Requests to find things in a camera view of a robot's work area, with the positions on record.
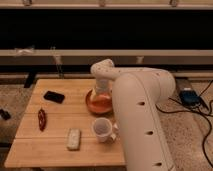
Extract orange ceramic bowl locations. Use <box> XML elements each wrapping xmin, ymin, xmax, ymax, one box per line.
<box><xmin>85</xmin><ymin>89</ymin><xmax>112</xmax><ymax>115</ymax></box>

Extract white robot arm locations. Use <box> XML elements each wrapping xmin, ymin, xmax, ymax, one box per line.
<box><xmin>90</xmin><ymin>59</ymin><xmax>176</xmax><ymax>171</ymax></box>

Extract white sponge block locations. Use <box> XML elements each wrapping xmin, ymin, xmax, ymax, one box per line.
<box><xmin>67</xmin><ymin>129</ymin><xmax>81</xmax><ymax>150</ymax></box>

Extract white mug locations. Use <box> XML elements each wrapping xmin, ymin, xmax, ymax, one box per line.
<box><xmin>92</xmin><ymin>117</ymin><xmax>117</xmax><ymax>143</ymax></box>

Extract blue power box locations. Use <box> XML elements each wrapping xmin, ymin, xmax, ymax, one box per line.
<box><xmin>179</xmin><ymin>88</ymin><xmax>199</xmax><ymax>106</ymax></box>

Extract red dark toy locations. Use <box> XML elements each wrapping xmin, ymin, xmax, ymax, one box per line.
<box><xmin>38</xmin><ymin>109</ymin><xmax>47</xmax><ymax>131</ymax></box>

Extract black object on floor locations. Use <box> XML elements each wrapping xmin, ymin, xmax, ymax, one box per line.
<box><xmin>0</xmin><ymin>109</ymin><xmax>11</xmax><ymax>120</ymax></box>

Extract black phone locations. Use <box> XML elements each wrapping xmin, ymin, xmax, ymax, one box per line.
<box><xmin>44</xmin><ymin>91</ymin><xmax>65</xmax><ymax>104</ymax></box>

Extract black cable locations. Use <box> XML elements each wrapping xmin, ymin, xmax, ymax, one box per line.
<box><xmin>155</xmin><ymin>79</ymin><xmax>213</xmax><ymax>169</ymax></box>

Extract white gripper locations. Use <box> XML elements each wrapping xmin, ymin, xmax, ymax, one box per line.
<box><xmin>91</xmin><ymin>79</ymin><xmax>110</xmax><ymax>101</ymax></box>

